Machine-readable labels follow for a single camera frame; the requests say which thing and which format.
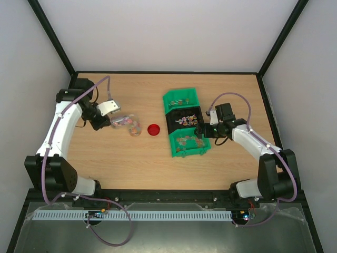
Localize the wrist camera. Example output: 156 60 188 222
97 100 121 116
206 110 219 125

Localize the black aluminium rail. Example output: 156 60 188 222
26 188 306 209

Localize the light blue cable duct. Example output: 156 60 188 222
32 210 232 221

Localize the black bin with swirl lollipops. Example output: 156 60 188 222
165 106 204 134

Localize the red round lid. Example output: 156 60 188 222
147 124 161 137

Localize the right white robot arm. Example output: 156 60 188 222
194 103 301 207

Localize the clear plastic cup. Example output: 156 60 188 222
128 114 142 137

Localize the green bin with gummies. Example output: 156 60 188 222
168 128 211 158

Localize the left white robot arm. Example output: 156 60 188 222
24 79 121 196

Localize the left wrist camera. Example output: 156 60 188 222
97 100 121 116

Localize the metal scoop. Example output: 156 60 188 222
110 114 135 129

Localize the green bin with lollipops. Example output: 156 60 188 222
163 88 200 114

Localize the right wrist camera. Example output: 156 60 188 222
206 110 219 125

